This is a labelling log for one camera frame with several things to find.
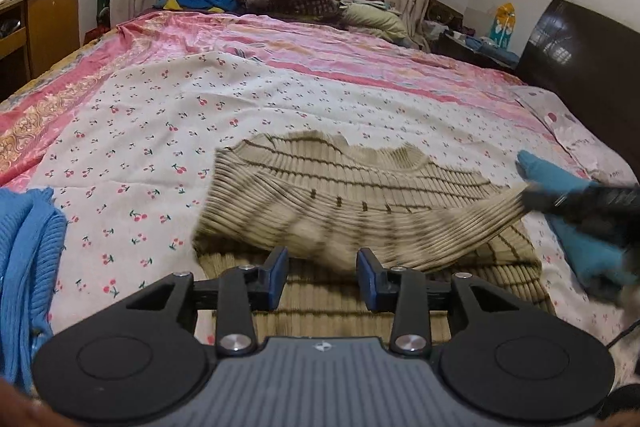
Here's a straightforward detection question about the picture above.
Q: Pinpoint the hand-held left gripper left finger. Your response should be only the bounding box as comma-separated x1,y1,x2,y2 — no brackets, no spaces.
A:
125,247,291,358

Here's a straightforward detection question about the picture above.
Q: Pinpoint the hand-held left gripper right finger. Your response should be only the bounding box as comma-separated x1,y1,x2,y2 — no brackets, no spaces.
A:
357,248,521,358

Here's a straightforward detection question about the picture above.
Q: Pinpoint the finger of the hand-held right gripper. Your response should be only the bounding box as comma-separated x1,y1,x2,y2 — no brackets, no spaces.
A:
522,184,601,220

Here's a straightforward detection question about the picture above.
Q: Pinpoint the beige striped knit sweater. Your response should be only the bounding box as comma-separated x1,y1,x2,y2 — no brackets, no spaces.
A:
192,131,557,339

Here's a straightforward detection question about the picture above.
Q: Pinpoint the teal fleece garment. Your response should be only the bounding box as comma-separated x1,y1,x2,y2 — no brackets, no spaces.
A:
516,150,640,294

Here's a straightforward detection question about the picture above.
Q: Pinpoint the pink dotted pillow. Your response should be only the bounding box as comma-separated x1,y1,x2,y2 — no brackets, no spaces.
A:
510,86,640,188

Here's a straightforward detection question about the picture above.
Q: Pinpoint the dark wooden headboard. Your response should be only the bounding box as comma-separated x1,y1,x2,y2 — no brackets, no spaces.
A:
515,0,640,164

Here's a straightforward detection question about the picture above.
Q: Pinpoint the dark nightstand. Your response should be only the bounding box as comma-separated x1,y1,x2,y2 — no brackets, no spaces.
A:
430,31,521,74

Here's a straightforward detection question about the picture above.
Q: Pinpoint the cherry print bed sheet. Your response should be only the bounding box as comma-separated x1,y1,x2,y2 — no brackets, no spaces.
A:
0,51,640,360

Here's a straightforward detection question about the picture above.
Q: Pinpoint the brown bag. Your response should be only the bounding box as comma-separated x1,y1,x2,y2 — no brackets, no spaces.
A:
430,0,464,28

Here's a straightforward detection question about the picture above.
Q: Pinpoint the pink patterned bedspread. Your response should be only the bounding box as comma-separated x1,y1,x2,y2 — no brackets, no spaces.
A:
0,6,527,188

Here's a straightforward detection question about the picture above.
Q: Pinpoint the blue knit cardigan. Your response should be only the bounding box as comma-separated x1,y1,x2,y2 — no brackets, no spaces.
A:
0,187,68,394

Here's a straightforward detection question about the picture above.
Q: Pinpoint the olive pillow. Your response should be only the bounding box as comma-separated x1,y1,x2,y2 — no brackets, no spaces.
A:
340,0,417,44

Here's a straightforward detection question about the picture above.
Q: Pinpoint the wooden desk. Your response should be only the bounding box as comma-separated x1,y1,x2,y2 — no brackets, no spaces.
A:
0,0,84,104

